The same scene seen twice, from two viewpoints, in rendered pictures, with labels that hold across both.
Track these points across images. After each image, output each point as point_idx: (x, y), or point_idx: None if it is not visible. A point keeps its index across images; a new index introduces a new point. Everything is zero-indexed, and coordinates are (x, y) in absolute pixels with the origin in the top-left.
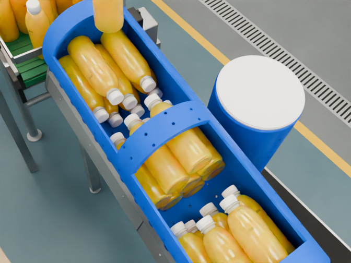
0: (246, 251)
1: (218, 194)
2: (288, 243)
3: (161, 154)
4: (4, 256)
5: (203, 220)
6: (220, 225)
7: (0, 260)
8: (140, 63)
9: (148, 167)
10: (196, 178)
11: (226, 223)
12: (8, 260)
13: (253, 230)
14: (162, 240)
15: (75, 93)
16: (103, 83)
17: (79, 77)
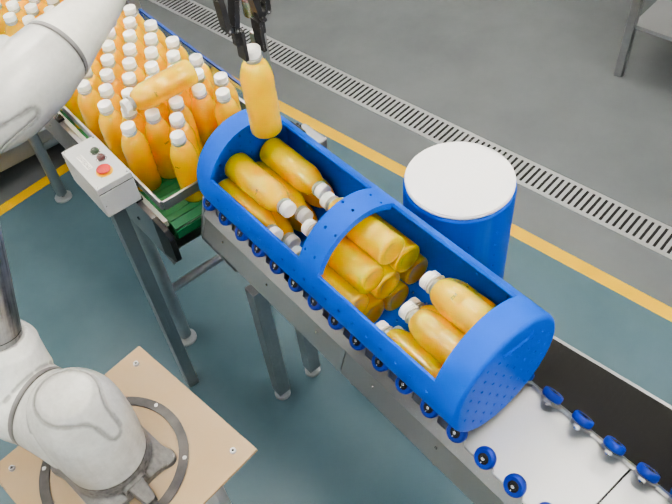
0: (455, 321)
1: (428, 299)
2: None
3: (347, 249)
4: (193, 395)
5: (404, 305)
6: None
7: (189, 399)
8: (309, 168)
9: (336, 268)
10: (392, 273)
11: (434, 311)
12: (198, 398)
13: (457, 296)
14: (365, 340)
15: (242, 211)
16: (271, 195)
17: (243, 197)
